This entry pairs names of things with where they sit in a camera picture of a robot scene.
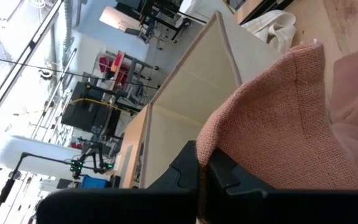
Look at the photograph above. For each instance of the black aluminium table frame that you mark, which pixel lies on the black aluminium table frame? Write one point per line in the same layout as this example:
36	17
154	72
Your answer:
259	11

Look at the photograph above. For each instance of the black equipment box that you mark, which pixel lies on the black equipment box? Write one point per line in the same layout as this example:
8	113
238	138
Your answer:
85	112

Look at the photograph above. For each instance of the white checked towel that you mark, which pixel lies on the white checked towel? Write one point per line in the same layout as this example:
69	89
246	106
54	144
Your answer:
272	28

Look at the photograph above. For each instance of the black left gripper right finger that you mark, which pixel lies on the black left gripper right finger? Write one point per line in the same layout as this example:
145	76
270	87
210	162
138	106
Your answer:
291	208

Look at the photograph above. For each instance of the black tripod stand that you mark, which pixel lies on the black tripod stand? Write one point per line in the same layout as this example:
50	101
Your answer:
6	189

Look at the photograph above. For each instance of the pink towel with pale stripes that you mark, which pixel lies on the pink towel with pale stripes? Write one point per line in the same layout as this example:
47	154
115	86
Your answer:
275	124

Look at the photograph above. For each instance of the beige fabric box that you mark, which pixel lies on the beige fabric box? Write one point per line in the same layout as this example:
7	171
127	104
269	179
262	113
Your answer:
191	93

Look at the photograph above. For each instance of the thin black pole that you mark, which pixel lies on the thin black pole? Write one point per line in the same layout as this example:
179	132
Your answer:
73	72

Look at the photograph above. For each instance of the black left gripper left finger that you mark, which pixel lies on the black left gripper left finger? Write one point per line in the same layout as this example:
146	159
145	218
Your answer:
120	208

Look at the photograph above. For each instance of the blue bin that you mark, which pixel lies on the blue bin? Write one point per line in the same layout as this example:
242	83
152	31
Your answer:
95	182

